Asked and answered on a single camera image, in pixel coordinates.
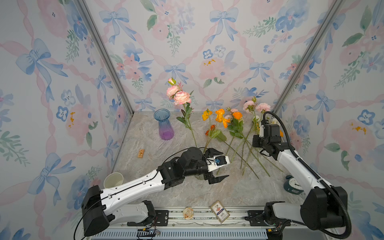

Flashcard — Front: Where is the white flower stem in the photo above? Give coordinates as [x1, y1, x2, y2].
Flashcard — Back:
[269, 118, 284, 137]

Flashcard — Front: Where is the pink carnation stem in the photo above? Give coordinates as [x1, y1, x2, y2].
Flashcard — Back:
[229, 96, 272, 176]

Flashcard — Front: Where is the yellow poppy flower stem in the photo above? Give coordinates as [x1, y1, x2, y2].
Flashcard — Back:
[202, 109, 231, 153]

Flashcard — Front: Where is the pink rose stem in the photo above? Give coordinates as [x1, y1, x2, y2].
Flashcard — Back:
[166, 78, 198, 147]

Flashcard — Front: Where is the clear grey glass vase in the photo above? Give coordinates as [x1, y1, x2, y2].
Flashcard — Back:
[195, 175, 205, 181]

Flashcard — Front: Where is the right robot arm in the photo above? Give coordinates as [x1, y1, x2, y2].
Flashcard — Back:
[253, 124, 352, 239]

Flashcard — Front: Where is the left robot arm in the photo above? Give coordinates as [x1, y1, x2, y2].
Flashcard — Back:
[79, 147, 230, 238]

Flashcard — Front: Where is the blue purple glass vase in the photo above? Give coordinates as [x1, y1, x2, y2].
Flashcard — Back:
[154, 109, 175, 141]

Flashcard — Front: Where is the orange marigold flower stem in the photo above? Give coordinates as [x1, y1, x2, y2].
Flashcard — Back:
[204, 108, 284, 180]

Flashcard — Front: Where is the framed card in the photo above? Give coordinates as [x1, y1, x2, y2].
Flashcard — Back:
[210, 201, 230, 224]

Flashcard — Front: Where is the round beige coaster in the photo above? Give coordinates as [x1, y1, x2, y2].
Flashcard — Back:
[183, 207, 194, 220]

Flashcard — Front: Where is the small wooden block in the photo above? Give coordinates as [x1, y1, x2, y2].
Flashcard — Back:
[138, 149, 145, 159]

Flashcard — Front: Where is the cream white cup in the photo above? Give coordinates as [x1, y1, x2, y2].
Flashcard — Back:
[103, 172, 124, 189]

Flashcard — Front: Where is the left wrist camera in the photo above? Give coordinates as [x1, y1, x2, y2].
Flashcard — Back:
[207, 156, 230, 172]

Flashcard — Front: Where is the black corrugated cable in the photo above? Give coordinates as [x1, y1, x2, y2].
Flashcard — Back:
[262, 111, 352, 240]

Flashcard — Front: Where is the aluminium rail frame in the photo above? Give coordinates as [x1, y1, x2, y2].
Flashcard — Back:
[91, 206, 330, 240]

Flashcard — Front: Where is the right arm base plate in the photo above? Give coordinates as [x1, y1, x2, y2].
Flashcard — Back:
[244, 210, 291, 228]

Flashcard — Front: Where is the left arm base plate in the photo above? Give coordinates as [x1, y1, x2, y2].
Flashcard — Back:
[127, 210, 170, 227]

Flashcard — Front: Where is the right corner aluminium post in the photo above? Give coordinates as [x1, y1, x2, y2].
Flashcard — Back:
[273, 0, 344, 113]

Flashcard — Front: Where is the corner aluminium post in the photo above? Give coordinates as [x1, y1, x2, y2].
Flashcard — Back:
[74, 0, 134, 117]
[273, 0, 344, 113]

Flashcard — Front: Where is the left corner aluminium post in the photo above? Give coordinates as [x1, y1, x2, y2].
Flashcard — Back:
[74, 0, 134, 117]

